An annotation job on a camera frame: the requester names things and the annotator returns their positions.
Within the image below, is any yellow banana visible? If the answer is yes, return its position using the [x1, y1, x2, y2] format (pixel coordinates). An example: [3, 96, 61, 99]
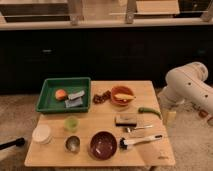
[115, 93, 135, 100]

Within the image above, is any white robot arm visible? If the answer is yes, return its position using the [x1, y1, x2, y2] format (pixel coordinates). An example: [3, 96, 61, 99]
[158, 62, 213, 127]

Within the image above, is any green chili pepper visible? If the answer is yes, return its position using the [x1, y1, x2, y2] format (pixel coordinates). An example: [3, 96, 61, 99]
[138, 107, 162, 120]

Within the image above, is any silver fork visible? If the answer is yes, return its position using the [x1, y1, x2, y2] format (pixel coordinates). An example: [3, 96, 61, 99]
[124, 125, 153, 133]

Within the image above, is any wooden table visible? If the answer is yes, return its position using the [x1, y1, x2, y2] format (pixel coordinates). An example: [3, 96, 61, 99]
[25, 81, 175, 168]

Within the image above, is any brown black sponge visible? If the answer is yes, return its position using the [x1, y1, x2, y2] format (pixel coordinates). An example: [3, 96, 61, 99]
[115, 114, 137, 126]

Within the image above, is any orange bowl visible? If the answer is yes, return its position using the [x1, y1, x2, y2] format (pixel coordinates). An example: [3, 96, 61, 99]
[111, 86, 135, 106]

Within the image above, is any white black dish brush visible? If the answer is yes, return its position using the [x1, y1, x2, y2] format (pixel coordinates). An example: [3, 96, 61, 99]
[119, 135, 163, 149]

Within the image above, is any dark maroon bowl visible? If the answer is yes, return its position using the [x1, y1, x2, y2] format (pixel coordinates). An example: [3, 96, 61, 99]
[89, 131, 117, 160]

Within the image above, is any black cabinet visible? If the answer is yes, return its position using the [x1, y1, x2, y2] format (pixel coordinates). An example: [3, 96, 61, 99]
[0, 26, 213, 94]

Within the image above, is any grey sponge block upper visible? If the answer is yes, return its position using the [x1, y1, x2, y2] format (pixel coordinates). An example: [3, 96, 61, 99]
[68, 90, 85, 100]

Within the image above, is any grey sponge block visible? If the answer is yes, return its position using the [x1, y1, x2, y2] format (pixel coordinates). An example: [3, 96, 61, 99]
[65, 98, 83, 108]
[68, 90, 85, 100]

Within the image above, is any grey sponge block lower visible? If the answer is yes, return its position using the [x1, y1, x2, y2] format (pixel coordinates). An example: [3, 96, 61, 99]
[65, 98, 83, 108]

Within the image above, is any green plastic cup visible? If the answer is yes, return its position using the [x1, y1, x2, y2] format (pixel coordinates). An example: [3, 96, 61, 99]
[64, 116, 78, 132]

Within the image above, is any green plastic tray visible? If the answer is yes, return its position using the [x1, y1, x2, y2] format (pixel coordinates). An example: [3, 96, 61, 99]
[36, 77, 91, 114]

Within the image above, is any small metal cup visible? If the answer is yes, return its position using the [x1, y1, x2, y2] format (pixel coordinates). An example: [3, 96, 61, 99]
[65, 136, 80, 153]

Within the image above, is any orange peach fruit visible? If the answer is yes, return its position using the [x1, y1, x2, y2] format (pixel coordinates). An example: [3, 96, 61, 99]
[55, 89, 68, 101]

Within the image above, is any black handle object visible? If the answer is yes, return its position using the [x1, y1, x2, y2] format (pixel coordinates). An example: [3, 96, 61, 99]
[0, 138, 25, 150]

